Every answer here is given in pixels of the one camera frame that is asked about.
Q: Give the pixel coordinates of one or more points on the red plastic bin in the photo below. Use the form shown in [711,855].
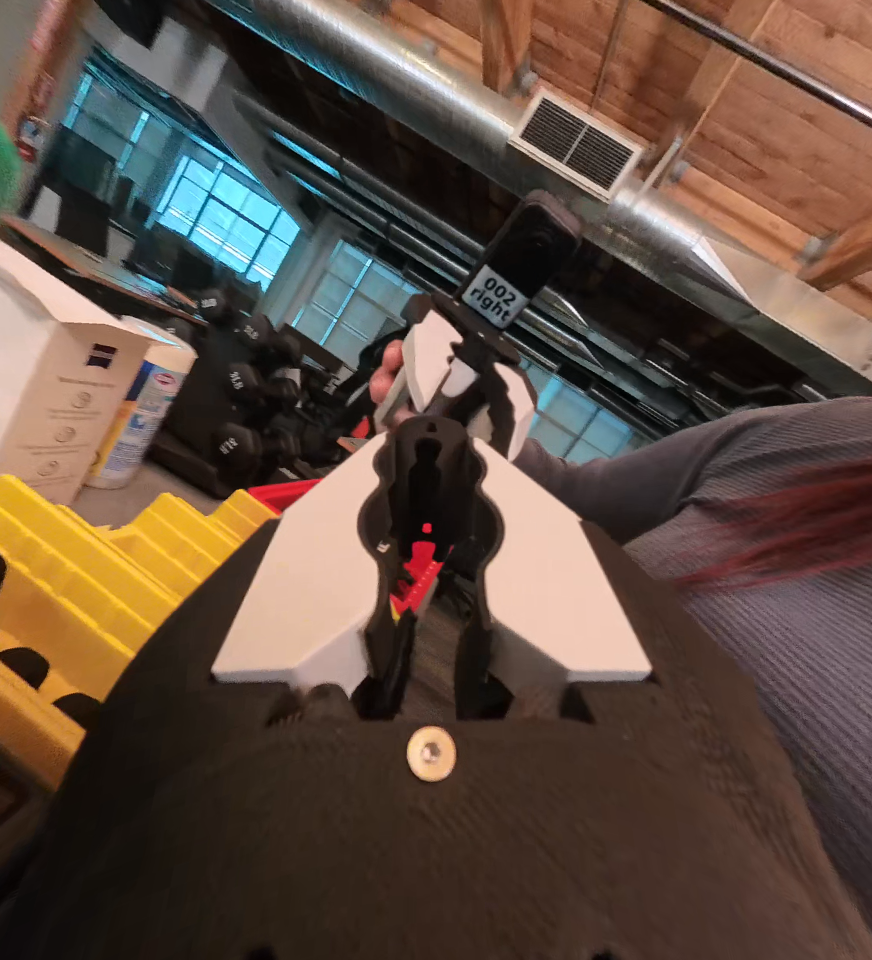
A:
[417,574]

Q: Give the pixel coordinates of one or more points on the person's right forearm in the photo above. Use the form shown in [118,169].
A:
[706,465]

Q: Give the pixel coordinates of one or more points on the yellow plastic rack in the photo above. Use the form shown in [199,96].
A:
[68,585]

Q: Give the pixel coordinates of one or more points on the yellow plastic bin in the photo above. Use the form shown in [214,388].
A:
[188,525]

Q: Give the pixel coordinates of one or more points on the silver ventilation duct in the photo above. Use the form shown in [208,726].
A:
[421,82]

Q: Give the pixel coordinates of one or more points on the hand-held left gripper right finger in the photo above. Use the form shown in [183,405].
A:
[556,600]

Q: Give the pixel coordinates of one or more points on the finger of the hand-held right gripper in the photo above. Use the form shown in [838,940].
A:
[427,360]
[515,416]

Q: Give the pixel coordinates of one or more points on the person in grey sweater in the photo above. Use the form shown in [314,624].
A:
[818,712]

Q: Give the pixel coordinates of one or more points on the large paned window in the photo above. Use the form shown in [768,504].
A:
[346,307]
[226,217]
[102,120]
[586,420]

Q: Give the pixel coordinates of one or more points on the rack of black dumbbells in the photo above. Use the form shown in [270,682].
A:
[248,405]

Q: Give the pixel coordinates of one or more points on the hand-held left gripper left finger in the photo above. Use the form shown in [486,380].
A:
[297,592]

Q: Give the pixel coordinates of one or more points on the white wipes canister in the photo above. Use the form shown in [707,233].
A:
[143,420]

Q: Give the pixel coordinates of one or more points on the red fire extinguisher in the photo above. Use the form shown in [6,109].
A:
[28,141]

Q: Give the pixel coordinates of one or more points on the white cardboard box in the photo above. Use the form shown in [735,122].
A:
[23,375]

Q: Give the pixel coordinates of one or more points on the person's red hair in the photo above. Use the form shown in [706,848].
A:
[818,517]

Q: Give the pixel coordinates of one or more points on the white air vent grille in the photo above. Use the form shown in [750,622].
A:
[578,146]

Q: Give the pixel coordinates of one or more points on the wooden office desk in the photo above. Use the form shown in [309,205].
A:
[91,262]

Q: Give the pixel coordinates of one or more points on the person's right hand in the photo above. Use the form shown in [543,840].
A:
[382,382]

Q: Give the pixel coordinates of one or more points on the black ceiling pipe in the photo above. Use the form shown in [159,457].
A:
[781,67]

